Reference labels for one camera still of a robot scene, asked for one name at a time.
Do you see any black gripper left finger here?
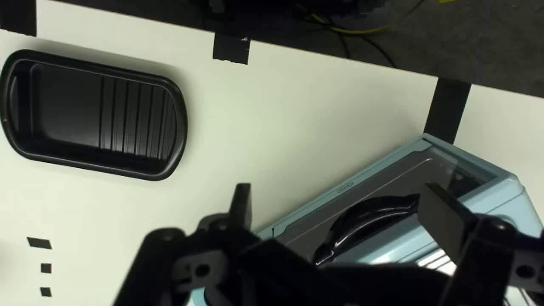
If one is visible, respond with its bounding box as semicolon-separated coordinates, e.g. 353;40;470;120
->
229;183;256;235

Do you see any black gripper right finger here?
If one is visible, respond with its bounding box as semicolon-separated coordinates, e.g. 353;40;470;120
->
417;181;480;266

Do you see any light blue breakfast station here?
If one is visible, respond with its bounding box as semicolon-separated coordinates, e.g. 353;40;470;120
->
186;133;544;306

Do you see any black tape strip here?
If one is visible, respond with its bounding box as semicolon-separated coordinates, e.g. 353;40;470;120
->
0;0;40;38
424;79;473;145
212;33;252;67

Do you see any black ribbed plastic tray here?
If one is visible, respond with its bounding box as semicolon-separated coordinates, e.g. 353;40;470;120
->
0;48;189;183

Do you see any yellow cable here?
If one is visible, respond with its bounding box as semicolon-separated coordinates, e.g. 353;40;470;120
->
308;0;458;38

